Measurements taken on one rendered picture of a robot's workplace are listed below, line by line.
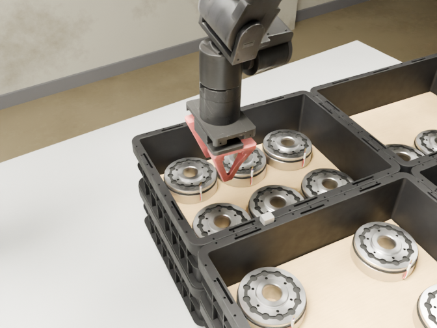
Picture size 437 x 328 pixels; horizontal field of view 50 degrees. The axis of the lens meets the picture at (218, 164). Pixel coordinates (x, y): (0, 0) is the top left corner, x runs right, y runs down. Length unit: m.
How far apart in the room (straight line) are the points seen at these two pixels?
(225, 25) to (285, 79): 1.01
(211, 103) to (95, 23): 2.31
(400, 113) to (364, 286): 0.53
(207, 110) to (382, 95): 0.64
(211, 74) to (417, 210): 0.44
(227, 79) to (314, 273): 0.36
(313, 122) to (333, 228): 0.29
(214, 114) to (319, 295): 0.33
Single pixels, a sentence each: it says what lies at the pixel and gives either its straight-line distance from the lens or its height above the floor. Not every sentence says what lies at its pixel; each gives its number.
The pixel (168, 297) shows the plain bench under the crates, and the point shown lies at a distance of 0.91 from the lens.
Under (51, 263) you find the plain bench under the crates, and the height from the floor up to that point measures 0.70.
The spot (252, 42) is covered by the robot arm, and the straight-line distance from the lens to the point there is 0.56.
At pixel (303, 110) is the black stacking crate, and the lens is 1.04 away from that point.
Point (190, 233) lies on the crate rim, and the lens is 0.70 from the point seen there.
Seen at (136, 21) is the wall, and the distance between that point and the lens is 3.00.
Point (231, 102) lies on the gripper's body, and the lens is 0.62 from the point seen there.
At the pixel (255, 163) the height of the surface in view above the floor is 0.86.
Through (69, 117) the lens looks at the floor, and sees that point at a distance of 2.71.
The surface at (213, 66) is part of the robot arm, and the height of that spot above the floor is 1.17.
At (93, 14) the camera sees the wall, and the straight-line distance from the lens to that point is 2.88.
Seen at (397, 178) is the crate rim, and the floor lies 0.93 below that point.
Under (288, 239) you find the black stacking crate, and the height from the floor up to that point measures 0.89.
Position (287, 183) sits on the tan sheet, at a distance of 0.93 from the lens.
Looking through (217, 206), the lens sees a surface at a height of 0.86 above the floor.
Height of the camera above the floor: 1.45
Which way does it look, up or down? 40 degrees down
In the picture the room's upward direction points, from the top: straight up
